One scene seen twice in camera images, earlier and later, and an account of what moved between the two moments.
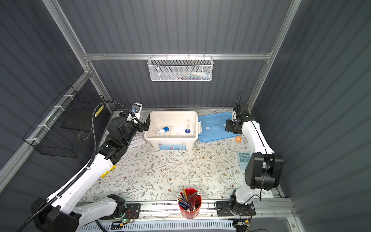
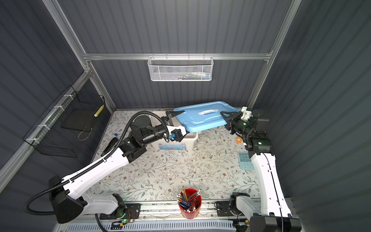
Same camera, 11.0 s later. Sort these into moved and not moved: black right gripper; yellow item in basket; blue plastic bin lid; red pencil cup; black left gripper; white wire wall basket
Moved: black right gripper; black left gripper; blue plastic bin lid
Not moved: yellow item in basket; red pencil cup; white wire wall basket
